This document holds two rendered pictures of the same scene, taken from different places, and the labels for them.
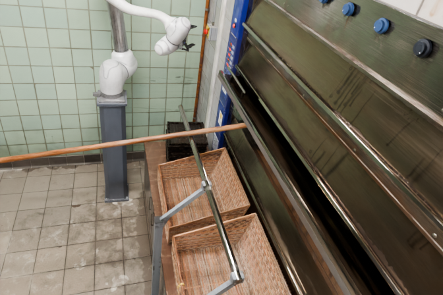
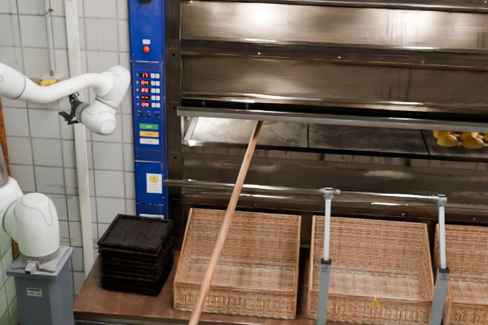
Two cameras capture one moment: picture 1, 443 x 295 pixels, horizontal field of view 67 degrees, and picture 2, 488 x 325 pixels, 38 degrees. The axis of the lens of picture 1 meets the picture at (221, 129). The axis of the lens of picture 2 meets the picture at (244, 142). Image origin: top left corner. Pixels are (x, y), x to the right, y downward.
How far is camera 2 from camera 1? 2.69 m
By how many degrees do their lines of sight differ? 57
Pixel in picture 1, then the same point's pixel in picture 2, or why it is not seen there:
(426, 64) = not seen: outside the picture
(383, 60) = not seen: outside the picture
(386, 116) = (438, 25)
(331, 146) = (393, 76)
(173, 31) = (120, 90)
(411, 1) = not seen: outside the picture
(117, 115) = (67, 278)
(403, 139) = (459, 30)
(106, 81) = (52, 228)
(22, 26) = not seen: outside the picture
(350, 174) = (424, 80)
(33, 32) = not seen: outside the picture
